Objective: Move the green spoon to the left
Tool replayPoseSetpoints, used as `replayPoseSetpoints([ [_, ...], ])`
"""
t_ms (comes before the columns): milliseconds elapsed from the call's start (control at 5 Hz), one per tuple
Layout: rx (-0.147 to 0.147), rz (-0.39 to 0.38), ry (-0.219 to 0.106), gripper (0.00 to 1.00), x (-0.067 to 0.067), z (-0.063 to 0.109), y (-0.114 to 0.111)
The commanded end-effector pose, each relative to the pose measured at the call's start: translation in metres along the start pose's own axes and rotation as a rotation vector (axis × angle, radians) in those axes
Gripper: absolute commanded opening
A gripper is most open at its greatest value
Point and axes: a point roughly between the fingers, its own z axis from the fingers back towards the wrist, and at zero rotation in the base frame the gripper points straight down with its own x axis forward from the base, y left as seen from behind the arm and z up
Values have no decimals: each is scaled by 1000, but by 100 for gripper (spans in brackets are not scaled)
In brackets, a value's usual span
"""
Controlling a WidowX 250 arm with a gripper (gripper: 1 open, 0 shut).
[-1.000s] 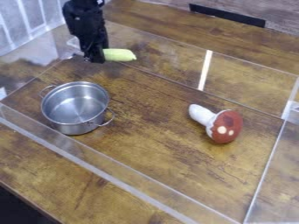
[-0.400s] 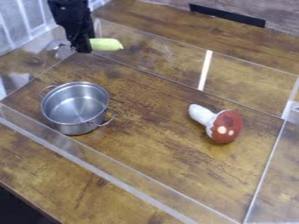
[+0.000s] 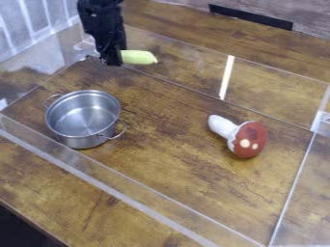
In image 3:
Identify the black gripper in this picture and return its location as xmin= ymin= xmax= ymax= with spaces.
xmin=77 ymin=1 xmax=128 ymax=67

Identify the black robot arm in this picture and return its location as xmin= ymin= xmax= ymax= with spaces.
xmin=77 ymin=0 xmax=126 ymax=67

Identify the small steel pot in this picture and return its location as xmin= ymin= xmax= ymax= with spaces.
xmin=42 ymin=90 xmax=128 ymax=150

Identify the black strip on table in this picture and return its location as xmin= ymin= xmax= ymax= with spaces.
xmin=208 ymin=4 xmax=293 ymax=31

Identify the red toy mushroom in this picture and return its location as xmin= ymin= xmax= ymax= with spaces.
xmin=207 ymin=115 xmax=268 ymax=158

